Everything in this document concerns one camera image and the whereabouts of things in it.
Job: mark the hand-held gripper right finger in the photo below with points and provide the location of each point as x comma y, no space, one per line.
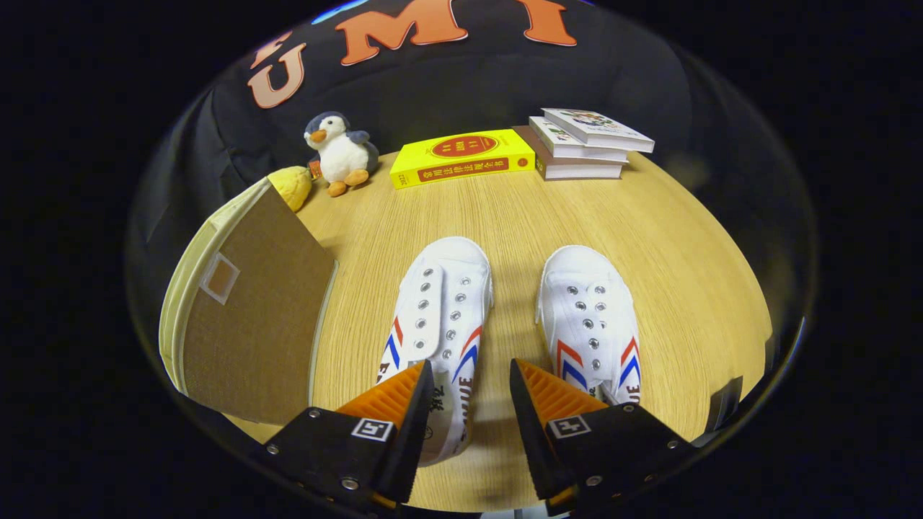
530,432

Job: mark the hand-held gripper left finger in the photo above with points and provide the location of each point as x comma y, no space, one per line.
414,432

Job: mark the white canvas shoe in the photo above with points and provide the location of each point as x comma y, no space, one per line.
584,288
443,288

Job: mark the brown fabric storage box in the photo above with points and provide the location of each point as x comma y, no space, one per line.
252,324

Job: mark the brown cover book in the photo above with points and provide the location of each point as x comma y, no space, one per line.
577,171

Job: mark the yellow round plush toy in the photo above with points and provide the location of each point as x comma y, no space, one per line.
292,186

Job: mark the yellow book red label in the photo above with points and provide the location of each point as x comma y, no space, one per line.
461,155

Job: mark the penguin plush toy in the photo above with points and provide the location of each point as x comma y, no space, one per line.
342,155

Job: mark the white book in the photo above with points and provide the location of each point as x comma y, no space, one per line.
551,137

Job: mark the white book flower cover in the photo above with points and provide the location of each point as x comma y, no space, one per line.
591,124

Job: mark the black backdrop cloth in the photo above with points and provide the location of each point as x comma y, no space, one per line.
461,94

